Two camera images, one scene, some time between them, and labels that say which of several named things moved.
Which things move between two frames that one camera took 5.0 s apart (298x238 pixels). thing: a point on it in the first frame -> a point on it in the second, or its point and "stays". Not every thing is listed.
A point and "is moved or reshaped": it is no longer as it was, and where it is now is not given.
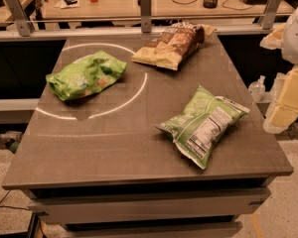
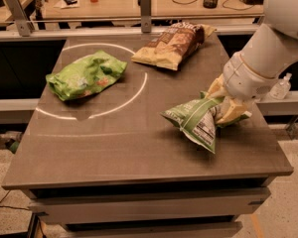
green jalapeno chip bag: x=197 y=129 is moved or reshaped
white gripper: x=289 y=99 -> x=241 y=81
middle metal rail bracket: x=145 y=2 stays
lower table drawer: x=196 y=229 stays
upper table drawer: x=147 y=205 stays
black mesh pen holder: x=211 y=0 stays
